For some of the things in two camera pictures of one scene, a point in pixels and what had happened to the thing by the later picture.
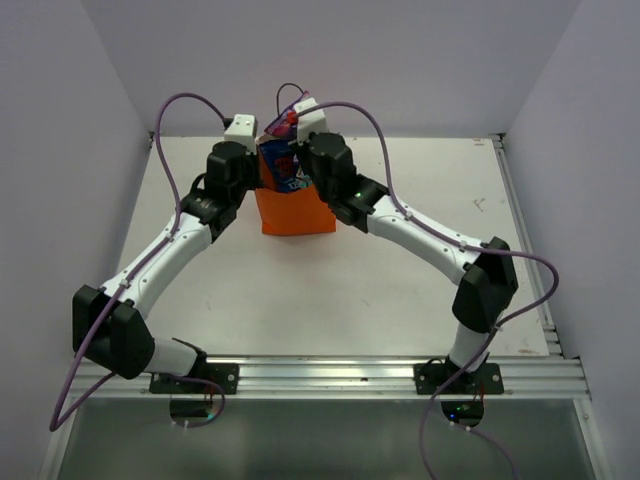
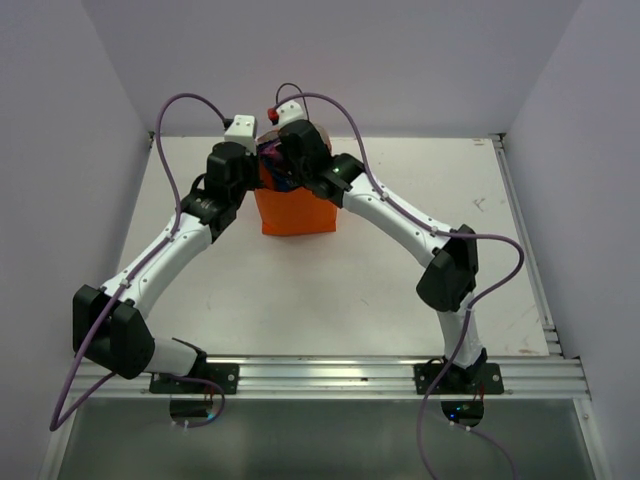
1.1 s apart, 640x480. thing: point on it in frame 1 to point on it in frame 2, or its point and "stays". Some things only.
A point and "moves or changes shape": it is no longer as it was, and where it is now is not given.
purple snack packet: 286,124 moves or changes shape
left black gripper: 252,160 stays
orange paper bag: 284,212 stays
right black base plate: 431,377 stays
